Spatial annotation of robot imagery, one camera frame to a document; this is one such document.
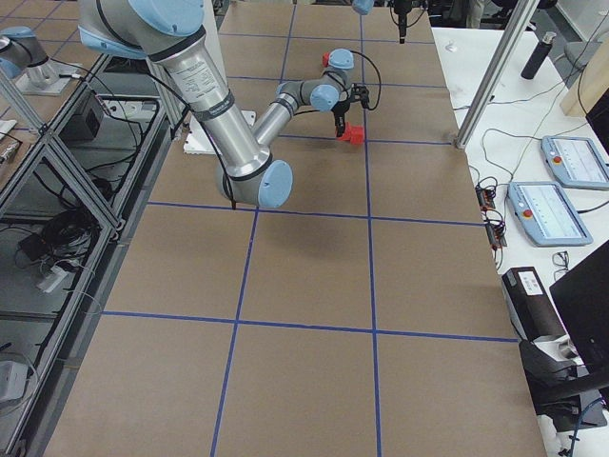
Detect teach pendant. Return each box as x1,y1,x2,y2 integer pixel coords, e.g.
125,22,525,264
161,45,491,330
507,181,593,248
541,136,608,190

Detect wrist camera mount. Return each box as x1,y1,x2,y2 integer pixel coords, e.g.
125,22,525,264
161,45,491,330
350,84,370,109

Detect black monitor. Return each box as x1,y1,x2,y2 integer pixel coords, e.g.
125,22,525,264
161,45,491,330
550,242,608,371

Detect eyeglasses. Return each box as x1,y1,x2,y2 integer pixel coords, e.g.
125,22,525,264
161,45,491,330
552,250,570,281

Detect near teach pendant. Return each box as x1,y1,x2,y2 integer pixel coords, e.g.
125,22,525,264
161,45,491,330
507,181,593,248

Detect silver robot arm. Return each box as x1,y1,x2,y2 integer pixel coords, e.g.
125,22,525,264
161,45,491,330
351,0,412,44
79,1,354,209

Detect black water bottle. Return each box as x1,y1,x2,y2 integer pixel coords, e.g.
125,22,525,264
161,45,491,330
521,31,557,80

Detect far teach pendant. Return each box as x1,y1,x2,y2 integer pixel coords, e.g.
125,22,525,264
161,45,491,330
541,136,608,190

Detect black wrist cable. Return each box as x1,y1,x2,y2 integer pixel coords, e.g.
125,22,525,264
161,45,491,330
142,50,383,211

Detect small electronics board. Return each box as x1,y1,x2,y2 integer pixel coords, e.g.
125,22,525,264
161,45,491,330
475,176,506,251

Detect brown paper table cover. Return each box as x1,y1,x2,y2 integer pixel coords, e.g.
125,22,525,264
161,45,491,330
46,2,545,456

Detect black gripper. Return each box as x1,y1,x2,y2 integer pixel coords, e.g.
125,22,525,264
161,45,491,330
393,0,411,44
331,98,351,138

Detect aluminium frame post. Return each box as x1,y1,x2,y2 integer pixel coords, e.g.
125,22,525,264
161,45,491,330
454,0,539,149

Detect black box with label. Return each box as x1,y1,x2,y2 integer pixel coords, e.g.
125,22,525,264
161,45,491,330
501,267,566,342

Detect white pedestal column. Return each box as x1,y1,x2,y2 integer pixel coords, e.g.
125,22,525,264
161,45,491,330
169,1,259,166

